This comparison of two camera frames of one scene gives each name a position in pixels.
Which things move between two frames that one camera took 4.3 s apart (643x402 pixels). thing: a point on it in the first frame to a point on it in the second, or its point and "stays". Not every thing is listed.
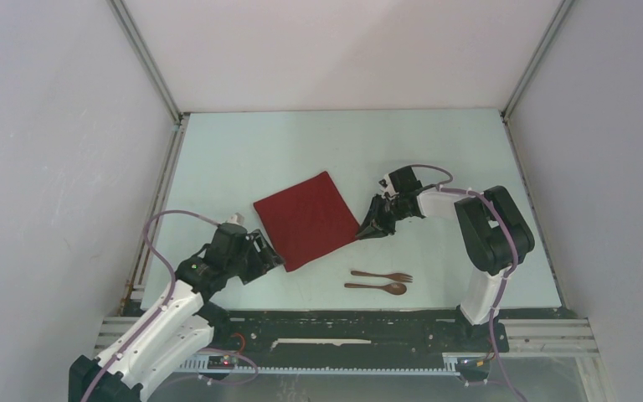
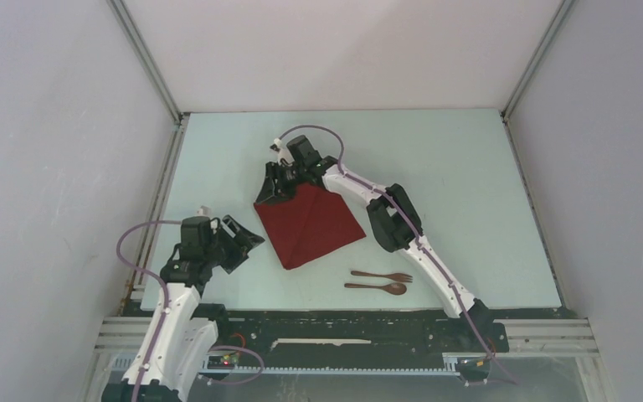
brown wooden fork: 394,276 stays
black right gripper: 378,227 to 272,171
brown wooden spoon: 393,288 stays
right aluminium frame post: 563,10 stays
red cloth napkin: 307,220 stays
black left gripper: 259,268 to 240,244
